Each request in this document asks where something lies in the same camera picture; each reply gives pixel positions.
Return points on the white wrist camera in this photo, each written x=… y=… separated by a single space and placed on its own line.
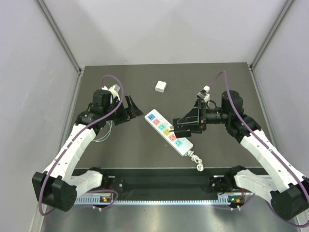
x=114 y=90
x=204 y=94

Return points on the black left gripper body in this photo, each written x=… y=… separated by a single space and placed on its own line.
x=121 y=116

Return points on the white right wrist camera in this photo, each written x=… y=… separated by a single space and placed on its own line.
x=204 y=94

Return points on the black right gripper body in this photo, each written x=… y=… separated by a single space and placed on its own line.
x=202 y=104

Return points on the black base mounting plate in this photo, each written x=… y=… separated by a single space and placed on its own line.
x=125 y=180

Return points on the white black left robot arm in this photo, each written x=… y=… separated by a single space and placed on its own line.
x=56 y=186

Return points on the white multicolour power strip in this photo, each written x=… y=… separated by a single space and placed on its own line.
x=163 y=127

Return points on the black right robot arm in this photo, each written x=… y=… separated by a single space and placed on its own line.
x=286 y=189

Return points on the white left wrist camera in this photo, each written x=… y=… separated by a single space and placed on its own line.
x=114 y=90

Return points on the white cube charger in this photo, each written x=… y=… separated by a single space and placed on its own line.
x=160 y=86

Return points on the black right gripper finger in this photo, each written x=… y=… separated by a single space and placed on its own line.
x=184 y=133
x=190 y=119

